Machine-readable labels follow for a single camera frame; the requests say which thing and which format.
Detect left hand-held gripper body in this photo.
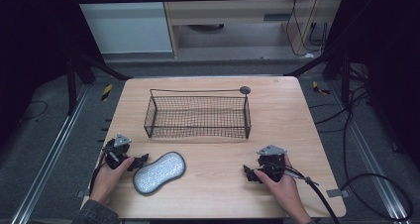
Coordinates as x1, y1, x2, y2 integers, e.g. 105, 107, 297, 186
103, 133, 133, 170

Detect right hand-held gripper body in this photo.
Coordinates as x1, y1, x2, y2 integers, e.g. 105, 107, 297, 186
256, 144, 288, 183

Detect grey oval scrubbing pad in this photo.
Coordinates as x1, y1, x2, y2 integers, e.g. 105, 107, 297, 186
132, 151, 187, 196

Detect person's right hand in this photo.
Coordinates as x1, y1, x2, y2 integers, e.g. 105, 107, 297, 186
253, 154, 304, 209

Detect person's left hand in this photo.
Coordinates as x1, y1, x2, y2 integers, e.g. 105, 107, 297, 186
89, 156, 136, 205

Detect yellow black striped tape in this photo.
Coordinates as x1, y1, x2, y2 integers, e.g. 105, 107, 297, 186
311, 80, 332, 96
100, 83, 114, 102

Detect grey tape strip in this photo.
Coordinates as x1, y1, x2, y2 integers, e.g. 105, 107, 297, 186
325, 187, 351, 199

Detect black metal stand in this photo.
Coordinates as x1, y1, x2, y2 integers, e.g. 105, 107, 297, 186
64, 50, 133, 116
283, 42, 353, 108

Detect black curtain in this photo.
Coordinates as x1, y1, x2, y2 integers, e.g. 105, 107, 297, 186
325, 0, 420, 172
0, 0, 107, 153

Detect white cabinet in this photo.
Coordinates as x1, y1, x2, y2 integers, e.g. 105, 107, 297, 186
69, 0, 174, 56

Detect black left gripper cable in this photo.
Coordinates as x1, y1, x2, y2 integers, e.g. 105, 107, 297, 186
89, 147, 111, 196

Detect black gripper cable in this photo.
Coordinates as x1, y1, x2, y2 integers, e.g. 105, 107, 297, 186
263, 161, 342, 224
89, 147, 111, 196

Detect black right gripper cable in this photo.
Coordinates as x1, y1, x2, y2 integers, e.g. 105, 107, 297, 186
263, 161, 342, 224

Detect black wire mesh basket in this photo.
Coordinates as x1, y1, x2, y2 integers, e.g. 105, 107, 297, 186
143, 85, 253, 141

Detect aluminium floor rail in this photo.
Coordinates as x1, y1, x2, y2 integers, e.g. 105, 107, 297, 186
326, 79, 412, 222
9, 84, 91, 224

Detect black looped floor cable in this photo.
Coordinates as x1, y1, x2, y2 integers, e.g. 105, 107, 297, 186
340, 84, 414, 222

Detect thin black floor cable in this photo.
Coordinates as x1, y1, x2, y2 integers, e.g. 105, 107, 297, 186
19, 99, 50, 122

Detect black hanging desk cables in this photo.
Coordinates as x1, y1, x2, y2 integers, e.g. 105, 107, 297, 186
284, 0, 330, 58

